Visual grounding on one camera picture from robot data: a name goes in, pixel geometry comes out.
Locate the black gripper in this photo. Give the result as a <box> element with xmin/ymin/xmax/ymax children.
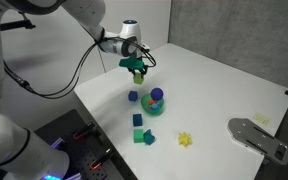
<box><xmin>128</xmin><ymin>64</ymin><xmax>149</xmax><ymax>78</ymax></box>

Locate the yellow-green block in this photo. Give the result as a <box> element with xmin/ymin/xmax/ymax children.
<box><xmin>132</xmin><ymin>72</ymin><xmax>145</xmax><ymax>85</ymax></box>

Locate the yellow spiky toy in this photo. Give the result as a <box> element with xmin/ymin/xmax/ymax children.
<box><xmin>177</xmin><ymin>131</ymin><xmax>193</xmax><ymax>147</ymax></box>

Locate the dark teal block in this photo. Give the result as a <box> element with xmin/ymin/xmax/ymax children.
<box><xmin>132</xmin><ymin>113</ymin><xmax>144</xmax><ymax>127</ymax></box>

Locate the teal toy figure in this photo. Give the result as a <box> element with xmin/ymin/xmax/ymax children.
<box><xmin>143</xmin><ymin>129</ymin><xmax>157</xmax><ymax>146</ymax></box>

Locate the blue cube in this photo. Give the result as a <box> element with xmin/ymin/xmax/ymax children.
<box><xmin>127</xmin><ymin>90</ymin><xmax>139</xmax><ymax>102</ymax></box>

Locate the purple ball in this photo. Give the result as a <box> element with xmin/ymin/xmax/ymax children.
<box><xmin>150</xmin><ymin>87</ymin><xmax>165</xmax><ymax>102</ymax></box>

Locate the green bowl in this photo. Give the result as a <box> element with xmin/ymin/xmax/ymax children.
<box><xmin>140</xmin><ymin>92</ymin><xmax>165</xmax><ymax>116</ymax></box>

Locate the green cube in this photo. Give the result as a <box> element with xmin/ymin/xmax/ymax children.
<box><xmin>133</xmin><ymin>129</ymin><xmax>145</xmax><ymax>144</ymax></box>

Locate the black perforated base board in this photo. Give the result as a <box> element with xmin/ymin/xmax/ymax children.
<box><xmin>33</xmin><ymin>109</ymin><xmax>138</xmax><ymax>180</ymax></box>

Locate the yellow sticky note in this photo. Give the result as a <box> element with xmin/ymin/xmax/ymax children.
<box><xmin>252</xmin><ymin>112</ymin><xmax>271</xmax><ymax>126</ymax></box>

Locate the grey metal plate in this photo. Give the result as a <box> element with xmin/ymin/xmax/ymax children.
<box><xmin>227</xmin><ymin>117</ymin><xmax>288</xmax><ymax>166</ymax></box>

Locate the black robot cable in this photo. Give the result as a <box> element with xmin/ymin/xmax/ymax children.
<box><xmin>2</xmin><ymin>36</ymin><xmax>157</xmax><ymax>100</ymax></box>
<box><xmin>2</xmin><ymin>37</ymin><xmax>156</xmax><ymax>100</ymax></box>

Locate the black clamp orange handle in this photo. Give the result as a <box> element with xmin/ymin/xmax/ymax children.
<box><xmin>89</xmin><ymin>148</ymin><xmax>114</xmax><ymax>171</ymax></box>
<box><xmin>72</xmin><ymin>121</ymin><xmax>97</xmax><ymax>141</ymax></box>

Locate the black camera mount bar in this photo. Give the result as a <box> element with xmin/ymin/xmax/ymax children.
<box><xmin>0</xmin><ymin>19</ymin><xmax>37</xmax><ymax>32</ymax></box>

